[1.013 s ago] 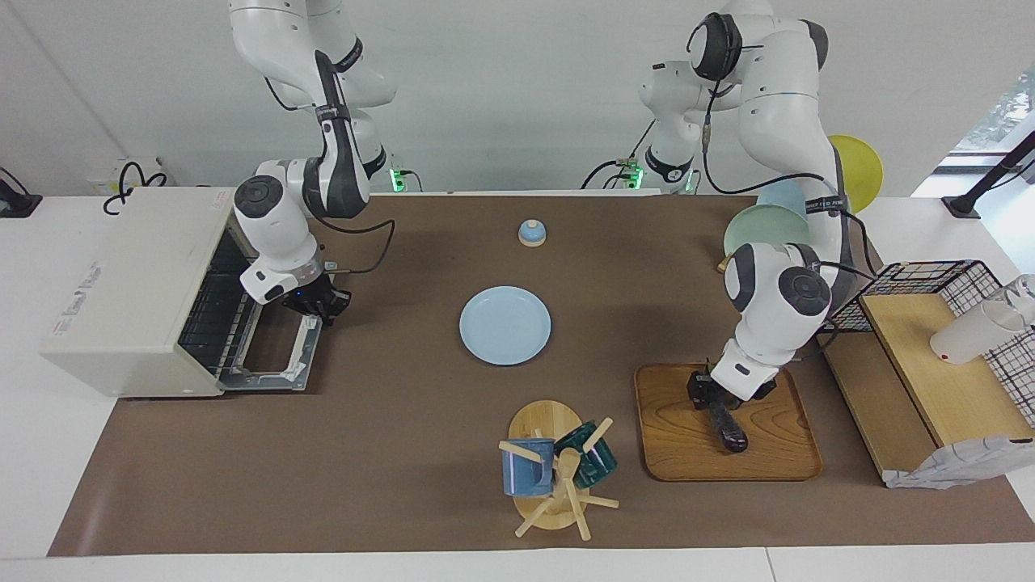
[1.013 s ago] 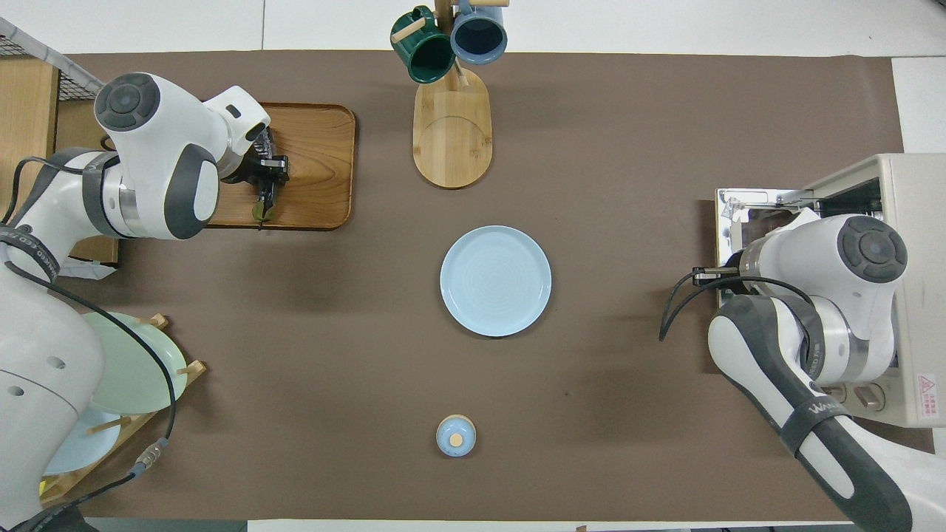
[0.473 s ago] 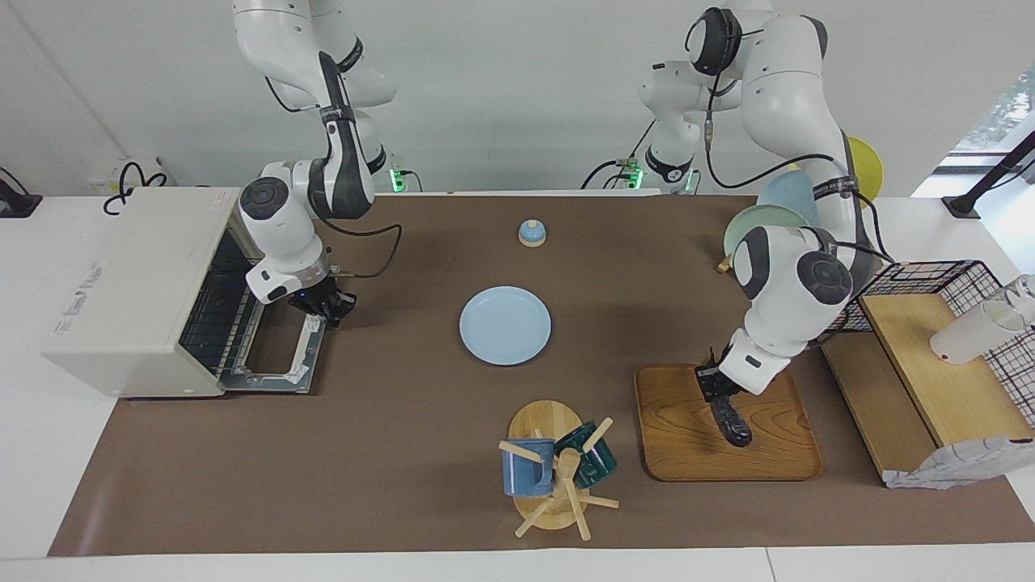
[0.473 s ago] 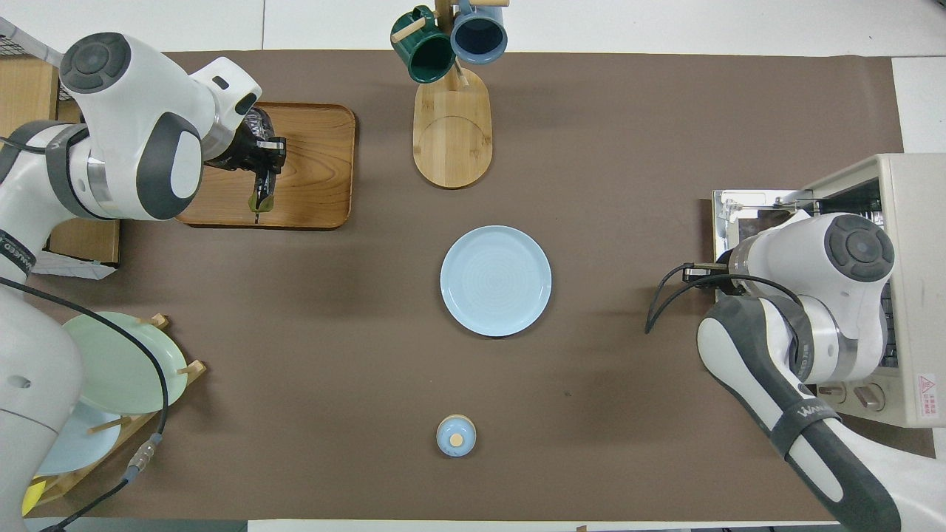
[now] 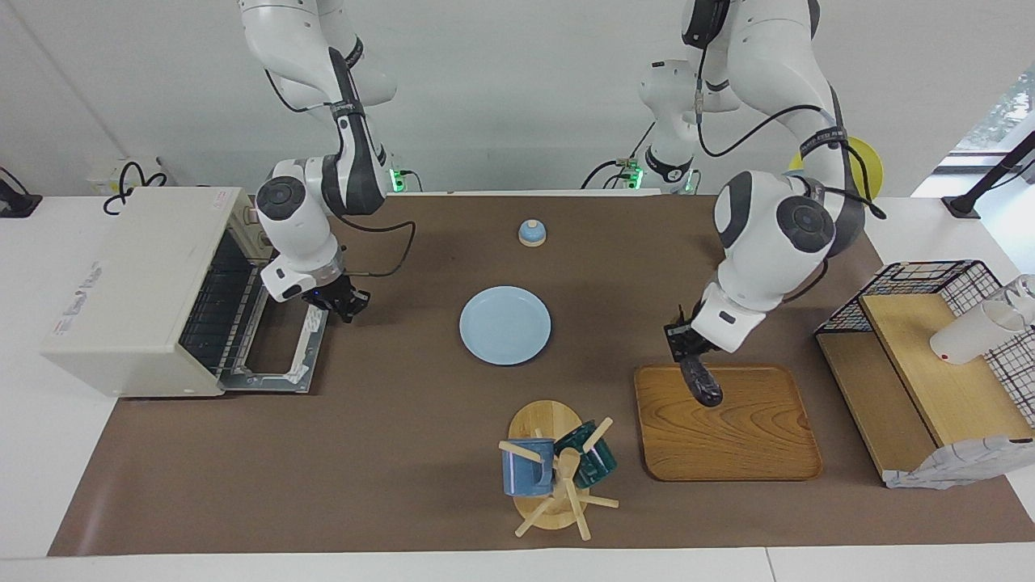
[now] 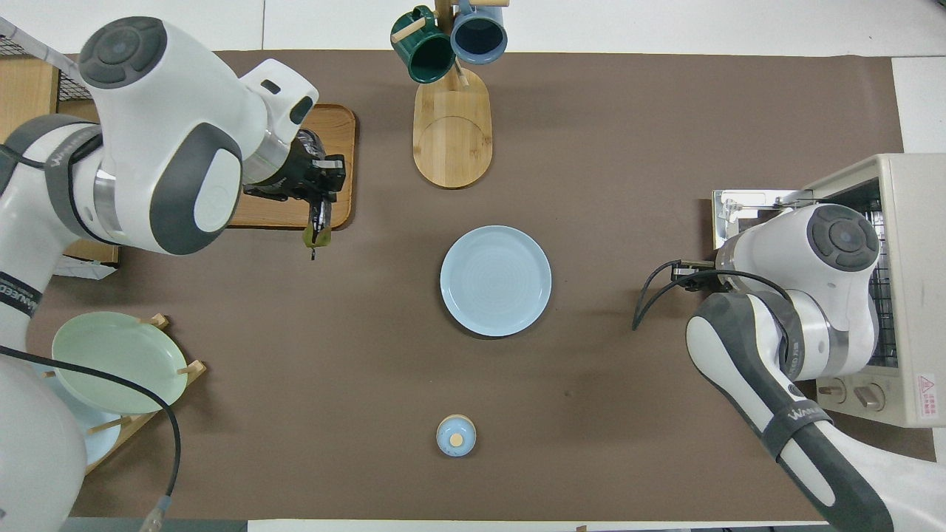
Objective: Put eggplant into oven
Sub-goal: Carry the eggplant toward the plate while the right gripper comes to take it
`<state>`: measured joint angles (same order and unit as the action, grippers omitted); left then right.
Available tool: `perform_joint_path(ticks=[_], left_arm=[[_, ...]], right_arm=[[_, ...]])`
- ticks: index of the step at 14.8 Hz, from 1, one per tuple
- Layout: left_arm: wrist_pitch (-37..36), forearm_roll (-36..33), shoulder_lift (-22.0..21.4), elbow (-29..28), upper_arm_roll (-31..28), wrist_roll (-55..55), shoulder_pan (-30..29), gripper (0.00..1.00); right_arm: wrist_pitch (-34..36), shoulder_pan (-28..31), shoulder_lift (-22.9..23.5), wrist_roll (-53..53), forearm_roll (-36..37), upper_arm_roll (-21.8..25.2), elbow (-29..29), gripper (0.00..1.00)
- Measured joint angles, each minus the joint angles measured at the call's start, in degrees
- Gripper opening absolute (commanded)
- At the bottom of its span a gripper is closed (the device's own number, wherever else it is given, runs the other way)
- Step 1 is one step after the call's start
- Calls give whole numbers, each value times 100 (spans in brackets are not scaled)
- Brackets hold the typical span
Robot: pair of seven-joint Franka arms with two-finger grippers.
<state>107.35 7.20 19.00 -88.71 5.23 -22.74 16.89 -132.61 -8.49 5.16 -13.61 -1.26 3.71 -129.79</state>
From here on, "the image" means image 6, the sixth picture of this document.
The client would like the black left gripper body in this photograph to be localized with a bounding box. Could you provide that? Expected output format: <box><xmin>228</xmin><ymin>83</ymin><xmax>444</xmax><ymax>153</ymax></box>
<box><xmin>244</xmin><ymin>129</ymin><xmax>327</xmax><ymax>202</ymax></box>

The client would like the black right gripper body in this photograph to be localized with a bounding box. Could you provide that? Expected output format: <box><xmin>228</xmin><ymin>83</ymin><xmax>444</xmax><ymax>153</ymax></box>
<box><xmin>671</xmin><ymin>259</ymin><xmax>729</xmax><ymax>293</ymax></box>

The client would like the dark purple eggplant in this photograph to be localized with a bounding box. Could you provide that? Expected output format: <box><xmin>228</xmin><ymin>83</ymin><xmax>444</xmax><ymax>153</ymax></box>
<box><xmin>302</xmin><ymin>201</ymin><xmax>333</xmax><ymax>261</ymax></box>

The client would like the glass oven door with handle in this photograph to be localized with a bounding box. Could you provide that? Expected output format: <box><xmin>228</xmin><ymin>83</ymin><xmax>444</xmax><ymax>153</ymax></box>
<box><xmin>712</xmin><ymin>189</ymin><xmax>815</xmax><ymax>253</ymax></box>

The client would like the light blue ribbed plate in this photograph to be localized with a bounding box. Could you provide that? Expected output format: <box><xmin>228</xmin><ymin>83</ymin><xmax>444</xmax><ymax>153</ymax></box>
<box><xmin>440</xmin><ymin>225</ymin><xmax>553</xmax><ymax>338</ymax></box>

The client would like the beige toaster oven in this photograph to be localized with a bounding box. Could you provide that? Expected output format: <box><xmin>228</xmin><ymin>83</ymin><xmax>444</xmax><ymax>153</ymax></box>
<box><xmin>794</xmin><ymin>153</ymin><xmax>946</xmax><ymax>429</ymax></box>

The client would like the rectangular wooden tray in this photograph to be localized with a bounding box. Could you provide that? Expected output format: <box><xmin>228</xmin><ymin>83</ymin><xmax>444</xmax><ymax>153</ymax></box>
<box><xmin>228</xmin><ymin>103</ymin><xmax>357</xmax><ymax>231</ymax></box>

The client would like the wooden mug tree stand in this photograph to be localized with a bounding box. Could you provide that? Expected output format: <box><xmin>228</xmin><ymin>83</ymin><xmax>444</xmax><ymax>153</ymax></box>
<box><xmin>390</xmin><ymin>0</ymin><xmax>511</xmax><ymax>190</ymax></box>

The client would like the brown table mat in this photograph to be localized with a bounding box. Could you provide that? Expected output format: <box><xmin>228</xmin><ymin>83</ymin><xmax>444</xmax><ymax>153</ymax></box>
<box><xmin>26</xmin><ymin>50</ymin><xmax>943</xmax><ymax>522</ymax></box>

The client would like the dark green mug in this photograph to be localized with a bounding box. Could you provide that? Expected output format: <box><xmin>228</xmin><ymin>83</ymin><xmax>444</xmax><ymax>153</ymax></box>
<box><xmin>390</xmin><ymin>6</ymin><xmax>457</xmax><ymax>84</ymax></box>

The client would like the grey blue mug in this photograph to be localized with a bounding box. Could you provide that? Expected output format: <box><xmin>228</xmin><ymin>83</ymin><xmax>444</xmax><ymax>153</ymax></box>
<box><xmin>449</xmin><ymin>0</ymin><xmax>509</xmax><ymax>65</ymax></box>

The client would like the red warning sticker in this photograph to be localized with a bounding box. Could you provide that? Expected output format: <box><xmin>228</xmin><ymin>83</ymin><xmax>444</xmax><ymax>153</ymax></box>
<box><xmin>916</xmin><ymin>373</ymin><xmax>939</xmax><ymax>420</ymax></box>

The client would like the pale green plate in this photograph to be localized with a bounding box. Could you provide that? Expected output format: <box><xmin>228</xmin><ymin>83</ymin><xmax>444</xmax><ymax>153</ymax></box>
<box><xmin>51</xmin><ymin>311</ymin><xmax>188</xmax><ymax>415</ymax></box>

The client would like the small blue lidded jar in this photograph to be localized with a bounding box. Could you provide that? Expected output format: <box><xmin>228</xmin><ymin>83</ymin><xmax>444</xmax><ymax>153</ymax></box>
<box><xmin>435</xmin><ymin>414</ymin><xmax>477</xmax><ymax>458</ymax></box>

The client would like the wooden plate rack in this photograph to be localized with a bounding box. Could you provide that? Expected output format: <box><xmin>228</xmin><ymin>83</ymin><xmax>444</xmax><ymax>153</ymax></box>
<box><xmin>41</xmin><ymin>313</ymin><xmax>208</xmax><ymax>475</ymax></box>

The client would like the light blue smooth plate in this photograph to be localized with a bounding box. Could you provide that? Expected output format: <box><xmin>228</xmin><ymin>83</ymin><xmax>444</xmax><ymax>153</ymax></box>
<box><xmin>41</xmin><ymin>366</ymin><xmax>123</xmax><ymax>468</ymax></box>

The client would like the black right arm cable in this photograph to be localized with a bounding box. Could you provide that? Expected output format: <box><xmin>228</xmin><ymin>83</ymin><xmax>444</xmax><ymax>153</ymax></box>
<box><xmin>632</xmin><ymin>259</ymin><xmax>797</xmax><ymax>348</ymax></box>

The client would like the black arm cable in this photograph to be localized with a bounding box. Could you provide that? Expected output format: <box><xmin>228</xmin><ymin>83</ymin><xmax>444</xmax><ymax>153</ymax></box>
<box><xmin>0</xmin><ymin>344</ymin><xmax>183</xmax><ymax>532</ymax></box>
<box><xmin>632</xmin><ymin>259</ymin><xmax>797</xmax><ymax>348</ymax></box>

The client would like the metal oven wire rack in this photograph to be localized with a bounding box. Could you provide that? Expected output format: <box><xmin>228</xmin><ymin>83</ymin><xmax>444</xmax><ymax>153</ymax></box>
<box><xmin>843</xmin><ymin>180</ymin><xmax>899</xmax><ymax>368</ymax></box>

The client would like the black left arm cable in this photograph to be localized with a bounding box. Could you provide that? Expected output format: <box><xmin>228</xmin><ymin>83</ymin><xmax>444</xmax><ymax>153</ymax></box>
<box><xmin>0</xmin><ymin>344</ymin><xmax>183</xmax><ymax>532</ymax></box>

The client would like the wooden shelf with wire mesh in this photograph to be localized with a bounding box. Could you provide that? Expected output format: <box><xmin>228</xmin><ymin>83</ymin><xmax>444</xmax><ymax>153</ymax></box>
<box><xmin>0</xmin><ymin>18</ymin><xmax>120</xmax><ymax>280</ymax></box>

